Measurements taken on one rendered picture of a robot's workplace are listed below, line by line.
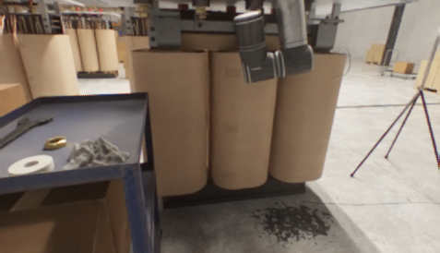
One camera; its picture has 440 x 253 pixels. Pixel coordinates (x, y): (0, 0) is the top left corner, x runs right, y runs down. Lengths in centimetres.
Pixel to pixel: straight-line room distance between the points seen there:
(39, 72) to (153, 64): 219
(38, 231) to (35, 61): 275
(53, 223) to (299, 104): 126
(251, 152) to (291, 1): 89
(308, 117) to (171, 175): 92
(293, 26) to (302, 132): 79
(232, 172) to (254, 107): 45
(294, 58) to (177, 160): 86
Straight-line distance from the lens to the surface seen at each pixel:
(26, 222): 60
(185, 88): 119
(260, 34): 86
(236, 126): 130
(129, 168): 49
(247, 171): 148
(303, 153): 158
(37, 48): 319
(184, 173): 140
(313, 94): 144
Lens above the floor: 115
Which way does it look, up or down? 20 degrees down
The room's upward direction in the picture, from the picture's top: 1 degrees clockwise
